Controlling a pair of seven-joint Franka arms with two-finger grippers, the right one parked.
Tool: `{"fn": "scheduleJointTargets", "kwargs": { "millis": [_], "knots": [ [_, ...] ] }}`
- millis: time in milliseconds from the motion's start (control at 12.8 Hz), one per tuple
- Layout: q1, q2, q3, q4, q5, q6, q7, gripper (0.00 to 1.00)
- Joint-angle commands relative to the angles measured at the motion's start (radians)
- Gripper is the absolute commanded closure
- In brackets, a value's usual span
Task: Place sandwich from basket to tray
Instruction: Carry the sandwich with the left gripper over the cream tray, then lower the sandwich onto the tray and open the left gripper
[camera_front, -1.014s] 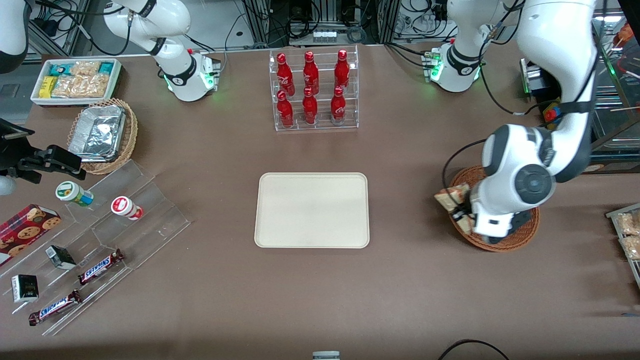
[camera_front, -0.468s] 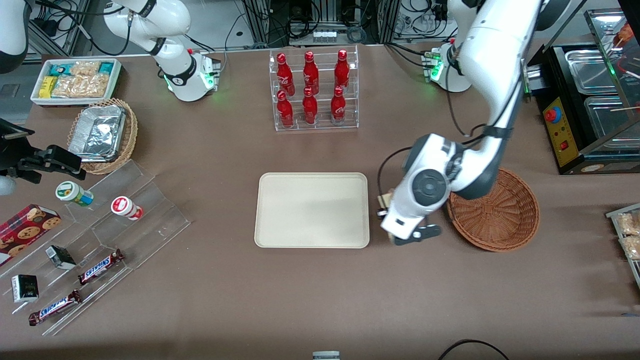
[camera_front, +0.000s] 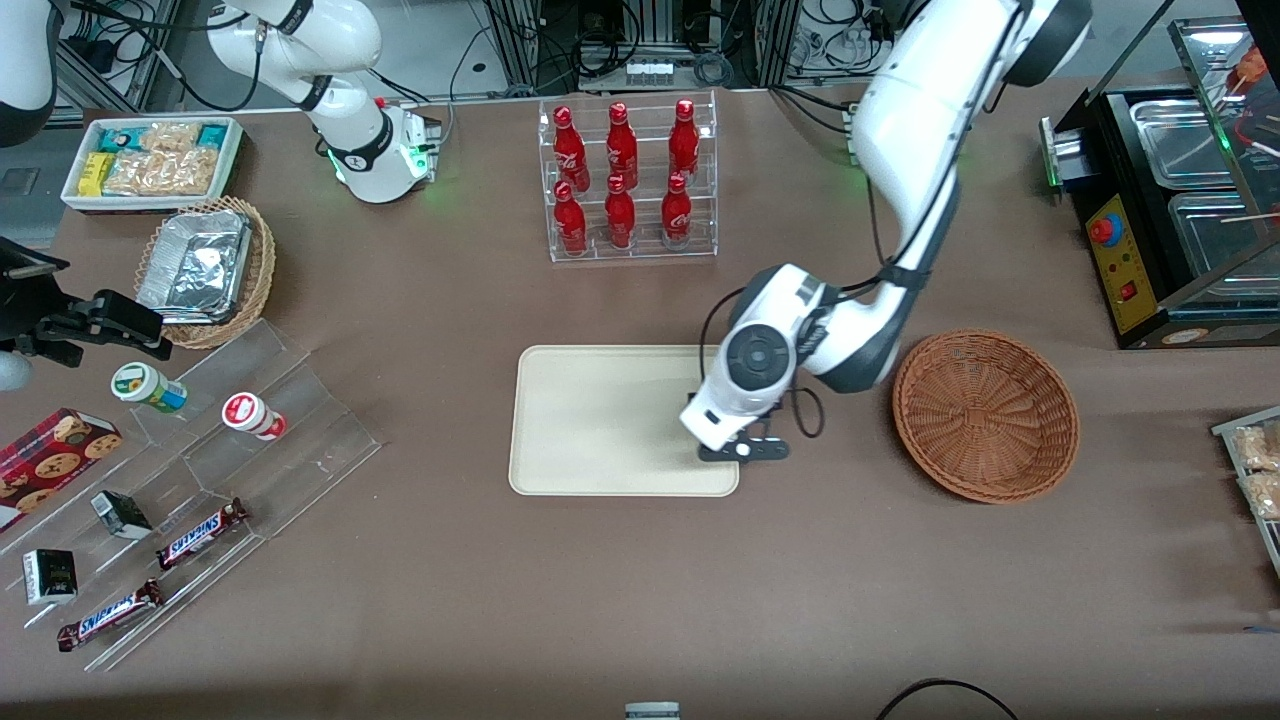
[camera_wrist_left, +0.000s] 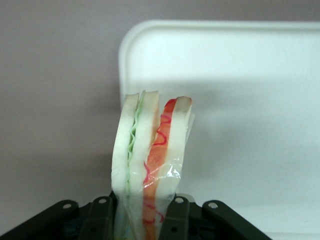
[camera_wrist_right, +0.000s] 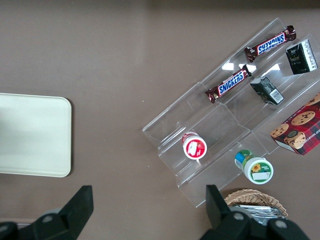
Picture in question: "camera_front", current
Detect cream rectangular plastic tray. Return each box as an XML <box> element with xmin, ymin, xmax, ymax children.
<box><xmin>508</xmin><ymin>345</ymin><xmax>741</xmax><ymax>498</ymax></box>

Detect light oval wicker basket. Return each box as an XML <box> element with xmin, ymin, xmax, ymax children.
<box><xmin>134</xmin><ymin>196</ymin><xmax>277</xmax><ymax>350</ymax></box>

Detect brown round wicker basket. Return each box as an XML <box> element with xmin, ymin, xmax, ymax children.
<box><xmin>892</xmin><ymin>330</ymin><xmax>1082</xmax><ymax>505</ymax></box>

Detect grey tray with snacks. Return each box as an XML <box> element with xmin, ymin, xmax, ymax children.
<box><xmin>1211</xmin><ymin>405</ymin><xmax>1280</xmax><ymax>582</ymax></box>

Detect green label yogurt cup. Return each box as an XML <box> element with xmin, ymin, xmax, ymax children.
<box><xmin>111</xmin><ymin>362</ymin><xmax>189</xmax><ymax>415</ymax></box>

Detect aluminium foil container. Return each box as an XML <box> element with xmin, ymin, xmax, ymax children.
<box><xmin>136</xmin><ymin>209</ymin><xmax>254</xmax><ymax>327</ymax></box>

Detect red plaid cookie box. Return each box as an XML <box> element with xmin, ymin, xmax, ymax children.
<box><xmin>0</xmin><ymin>407</ymin><xmax>124</xmax><ymax>534</ymax></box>

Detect white rectangular snack bin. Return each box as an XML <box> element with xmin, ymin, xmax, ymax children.
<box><xmin>61</xmin><ymin>116</ymin><xmax>245</xmax><ymax>214</ymax></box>

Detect large clear cracker pack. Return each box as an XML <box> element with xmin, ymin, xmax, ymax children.
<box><xmin>104</xmin><ymin>149</ymin><xmax>222</xmax><ymax>197</ymax></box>

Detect red label yogurt cup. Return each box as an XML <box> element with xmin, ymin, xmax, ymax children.
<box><xmin>221</xmin><ymin>392</ymin><xmax>288</xmax><ymax>442</ymax></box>

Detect small black box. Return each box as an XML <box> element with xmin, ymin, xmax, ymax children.
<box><xmin>90</xmin><ymin>490</ymin><xmax>154</xmax><ymax>542</ymax></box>
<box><xmin>23</xmin><ymin>549</ymin><xmax>79</xmax><ymax>607</ymax></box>

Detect clear acrylic bottle rack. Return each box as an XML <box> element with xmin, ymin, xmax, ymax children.
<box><xmin>538</xmin><ymin>89</ymin><xmax>719</xmax><ymax>265</ymax></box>

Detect small clear cracker pack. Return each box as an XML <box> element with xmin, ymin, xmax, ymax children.
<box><xmin>139</xmin><ymin>122</ymin><xmax>202</xmax><ymax>154</ymax></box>

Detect red cola bottle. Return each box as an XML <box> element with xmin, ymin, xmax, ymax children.
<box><xmin>660</xmin><ymin>172</ymin><xmax>694</xmax><ymax>250</ymax></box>
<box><xmin>553</xmin><ymin>180</ymin><xmax>589</xmax><ymax>257</ymax></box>
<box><xmin>667</xmin><ymin>98</ymin><xmax>702</xmax><ymax>183</ymax></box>
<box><xmin>605</xmin><ymin>102</ymin><xmax>640</xmax><ymax>191</ymax></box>
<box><xmin>552</xmin><ymin>105</ymin><xmax>590</xmax><ymax>193</ymax></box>
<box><xmin>604</xmin><ymin>175</ymin><xmax>638</xmax><ymax>251</ymax></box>

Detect clear acrylic tiered shelf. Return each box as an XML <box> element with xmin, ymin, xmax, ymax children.
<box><xmin>0</xmin><ymin>318</ymin><xmax>384</xmax><ymax>674</ymax></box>

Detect snickers chocolate bar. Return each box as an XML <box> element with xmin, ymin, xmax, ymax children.
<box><xmin>155</xmin><ymin>498</ymin><xmax>250</xmax><ymax>572</ymax></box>
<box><xmin>56</xmin><ymin>579</ymin><xmax>165</xmax><ymax>653</ymax></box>

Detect black food warmer machine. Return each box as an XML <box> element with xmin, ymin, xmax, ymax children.
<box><xmin>1038</xmin><ymin>15</ymin><xmax>1280</xmax><ymax>351</ymax></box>

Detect clear bagged pastry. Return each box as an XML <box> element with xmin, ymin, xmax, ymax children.
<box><xmin>1239</xmin><ymin>470</ymin><xmax>1280</xmax><ymax>522</ymax></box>
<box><xmin>1231</xmin><ymin>424</ymin><xmax>1280</xmax><ymax>472</ymax></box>

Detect steel warmer pan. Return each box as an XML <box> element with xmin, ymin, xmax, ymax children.
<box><xmin>1166</xmin><ymin>190</ymin><xmax>1280</xmax><ymax>279</ymax></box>
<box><xmin>1128</xmin><ymin>97</ymin><xmax>1239</xmax><ymax>191</ymax></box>

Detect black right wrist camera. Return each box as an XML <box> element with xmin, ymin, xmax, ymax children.
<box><xmin>0</xmin><ymin>238</ymin><xmax>73</xmax><ymax>303</ymax></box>

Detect black looped cable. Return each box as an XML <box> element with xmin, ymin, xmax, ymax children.
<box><xmin>876</xmin><ymin>678</ymin><xmax>1022</xmax><ymax>720</ymax></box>

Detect aluminium frame rack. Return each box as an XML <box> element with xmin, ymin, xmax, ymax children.
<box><xmin>485</xmin><ymin>0</ymin><xmax>806</xmax><ymax>93</ymax></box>

